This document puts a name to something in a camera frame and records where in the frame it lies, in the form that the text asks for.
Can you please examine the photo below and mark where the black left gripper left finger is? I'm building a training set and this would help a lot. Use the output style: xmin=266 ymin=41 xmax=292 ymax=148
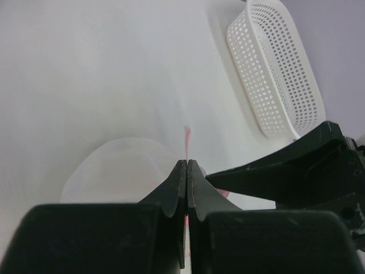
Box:
xmin=5 ymin=160 xmax=187 ymax=273

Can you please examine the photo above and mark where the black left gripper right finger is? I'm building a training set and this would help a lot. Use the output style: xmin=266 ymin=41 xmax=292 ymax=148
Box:
xmin=186 ymin=160 xmax=359 ymax=273

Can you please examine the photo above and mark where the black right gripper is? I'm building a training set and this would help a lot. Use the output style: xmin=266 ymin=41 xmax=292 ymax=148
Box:
xmin=206 ymin=121 xmax=364 ymax=237

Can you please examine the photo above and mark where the white plastic basket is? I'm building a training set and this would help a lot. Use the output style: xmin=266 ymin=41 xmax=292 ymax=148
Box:
xmin=226 ymin=1 xmax=326 ymax=140

